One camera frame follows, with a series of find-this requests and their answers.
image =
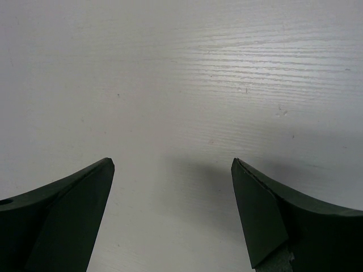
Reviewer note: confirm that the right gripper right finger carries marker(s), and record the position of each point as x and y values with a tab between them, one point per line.
286	230

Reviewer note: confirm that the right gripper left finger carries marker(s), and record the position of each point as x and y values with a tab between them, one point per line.
54	227

